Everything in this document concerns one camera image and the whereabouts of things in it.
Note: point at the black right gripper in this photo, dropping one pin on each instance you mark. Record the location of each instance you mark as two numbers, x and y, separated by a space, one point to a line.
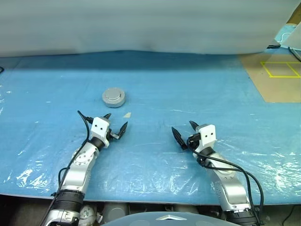
194 140

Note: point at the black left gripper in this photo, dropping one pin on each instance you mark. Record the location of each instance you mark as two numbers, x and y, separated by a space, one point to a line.
113 135

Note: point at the grey round motor lid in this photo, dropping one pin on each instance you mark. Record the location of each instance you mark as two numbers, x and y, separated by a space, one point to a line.
113 94

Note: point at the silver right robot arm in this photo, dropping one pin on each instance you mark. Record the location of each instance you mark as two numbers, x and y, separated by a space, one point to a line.
228 186

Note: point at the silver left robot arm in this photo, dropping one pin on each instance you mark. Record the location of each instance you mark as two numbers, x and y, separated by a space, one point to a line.
80 164

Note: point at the small pale tape piece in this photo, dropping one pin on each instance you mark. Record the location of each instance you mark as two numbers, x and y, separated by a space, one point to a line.
127 115

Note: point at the blue plastic-covered table mat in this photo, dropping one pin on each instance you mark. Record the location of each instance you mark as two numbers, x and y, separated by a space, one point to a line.
164 77

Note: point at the grey rounded cylinder shape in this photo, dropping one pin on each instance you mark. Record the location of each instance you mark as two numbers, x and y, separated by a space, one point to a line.
187 209
116 212

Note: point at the brown cardboard sheet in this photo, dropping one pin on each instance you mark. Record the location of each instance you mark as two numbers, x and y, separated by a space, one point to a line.
258 87

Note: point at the grey robot torso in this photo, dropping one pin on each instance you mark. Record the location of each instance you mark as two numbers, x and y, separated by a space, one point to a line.
164 220

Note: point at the white rounded shape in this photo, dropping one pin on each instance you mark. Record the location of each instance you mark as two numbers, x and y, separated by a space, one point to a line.
89 213

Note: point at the yellow tape rectangle marking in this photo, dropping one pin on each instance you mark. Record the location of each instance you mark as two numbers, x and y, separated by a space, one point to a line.
269 75

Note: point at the white foam backdrop sheet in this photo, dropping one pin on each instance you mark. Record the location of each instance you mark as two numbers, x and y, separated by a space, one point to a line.
141 23

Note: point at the flat black background object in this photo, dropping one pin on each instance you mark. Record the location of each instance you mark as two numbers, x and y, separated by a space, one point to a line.
273 46

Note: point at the blue background table cover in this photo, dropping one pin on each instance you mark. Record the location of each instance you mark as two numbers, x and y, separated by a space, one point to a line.
281 30

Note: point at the brown cardboard box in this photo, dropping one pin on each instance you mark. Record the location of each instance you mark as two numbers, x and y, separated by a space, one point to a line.
295 13

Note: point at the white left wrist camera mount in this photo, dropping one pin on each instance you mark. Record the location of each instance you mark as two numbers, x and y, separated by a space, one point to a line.
100 127

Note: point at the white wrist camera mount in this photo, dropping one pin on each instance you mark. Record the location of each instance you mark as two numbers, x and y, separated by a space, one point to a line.
100 127
207 135

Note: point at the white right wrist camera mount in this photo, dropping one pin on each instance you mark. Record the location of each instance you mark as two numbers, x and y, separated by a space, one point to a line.
207 135

